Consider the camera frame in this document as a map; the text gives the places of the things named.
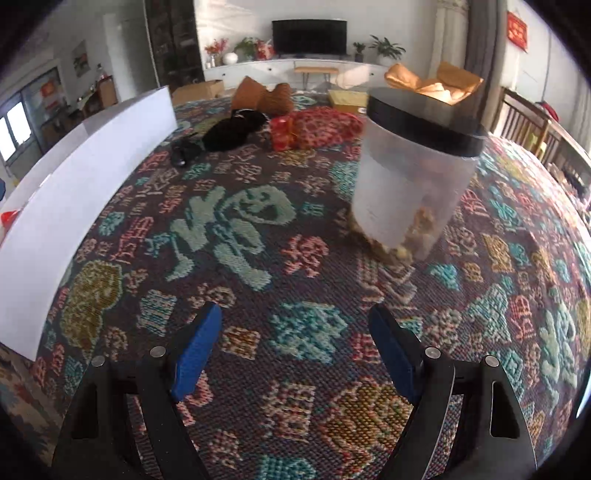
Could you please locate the covered standing air conditioner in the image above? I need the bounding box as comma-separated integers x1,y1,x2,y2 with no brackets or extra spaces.
434,0,472,65

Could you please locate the geometric patterned cloth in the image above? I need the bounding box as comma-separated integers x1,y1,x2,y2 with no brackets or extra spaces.
0,344,61,462

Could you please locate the tall black cabinet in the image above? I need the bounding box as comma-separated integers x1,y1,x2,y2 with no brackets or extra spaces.
145,0,205,90

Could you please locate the cardboard box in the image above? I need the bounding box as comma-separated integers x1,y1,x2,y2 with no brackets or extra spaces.
172,80,225,104

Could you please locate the grey curtain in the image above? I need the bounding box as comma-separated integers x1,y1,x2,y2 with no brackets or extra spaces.
464,0,509,86

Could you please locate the framed wall picture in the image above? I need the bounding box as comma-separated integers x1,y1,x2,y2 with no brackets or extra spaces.
72,41,89,77

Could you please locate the white storage box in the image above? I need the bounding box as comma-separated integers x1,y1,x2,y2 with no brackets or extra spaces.
0,85,178,361

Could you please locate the wooden crib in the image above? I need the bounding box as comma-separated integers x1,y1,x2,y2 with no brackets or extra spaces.
489,87,591,185

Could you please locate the green plant with red decoration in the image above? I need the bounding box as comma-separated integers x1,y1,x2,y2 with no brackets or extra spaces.
235,37,273,61

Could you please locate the orange lounge chair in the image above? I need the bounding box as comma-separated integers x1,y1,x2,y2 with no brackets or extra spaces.
384,61,485,106

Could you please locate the red wall hanging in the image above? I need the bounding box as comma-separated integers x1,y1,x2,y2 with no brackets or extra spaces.
506,11,528,51

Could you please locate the clear jar with black lid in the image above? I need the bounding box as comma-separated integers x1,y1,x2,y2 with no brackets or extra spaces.
348,88,489,265

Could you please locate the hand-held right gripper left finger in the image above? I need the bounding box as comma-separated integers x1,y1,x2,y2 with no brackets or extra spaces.
51,302,223,480

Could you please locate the flat yellow box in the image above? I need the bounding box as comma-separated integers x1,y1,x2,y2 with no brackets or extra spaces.
328,89,370,114

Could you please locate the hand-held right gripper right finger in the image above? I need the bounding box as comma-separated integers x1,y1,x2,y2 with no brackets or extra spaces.
368,304,539,480

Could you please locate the colourful woven blanket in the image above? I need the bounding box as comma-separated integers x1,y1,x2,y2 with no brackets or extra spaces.
28,95,591,480

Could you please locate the red flower bouquet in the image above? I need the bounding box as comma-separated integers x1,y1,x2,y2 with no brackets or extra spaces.
204,39,229,68

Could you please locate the white television cabinet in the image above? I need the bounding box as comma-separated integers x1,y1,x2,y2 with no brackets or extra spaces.
203,58,393,93

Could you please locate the black television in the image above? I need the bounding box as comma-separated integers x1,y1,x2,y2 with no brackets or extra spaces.
271,19,348,57

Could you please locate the small wooden stool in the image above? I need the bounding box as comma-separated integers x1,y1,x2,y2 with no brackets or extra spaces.
294,66,339,90

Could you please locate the large green potted plant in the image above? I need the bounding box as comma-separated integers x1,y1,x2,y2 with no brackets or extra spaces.
369,36,406,65

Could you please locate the red patterned pouch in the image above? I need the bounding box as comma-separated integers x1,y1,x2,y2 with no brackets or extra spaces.
270,108,365,151

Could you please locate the orange-brown pillow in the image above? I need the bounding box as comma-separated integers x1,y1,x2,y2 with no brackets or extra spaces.
231,76,295,116

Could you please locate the black umbrella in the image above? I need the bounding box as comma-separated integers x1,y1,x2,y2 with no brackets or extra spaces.
202,110,269,152

